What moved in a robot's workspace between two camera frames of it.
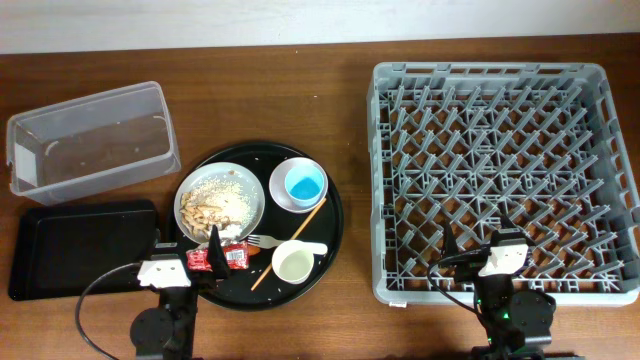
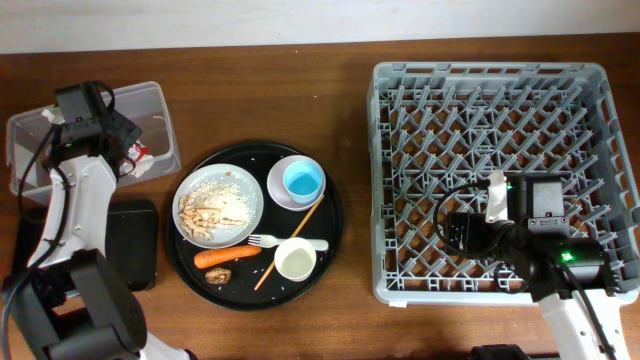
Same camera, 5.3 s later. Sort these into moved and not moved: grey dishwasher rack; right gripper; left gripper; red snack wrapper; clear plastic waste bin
Moved: left gripper; right gripper; red snack wrapper
Not moved: grey dishwasher rack; clear plastic waste bin
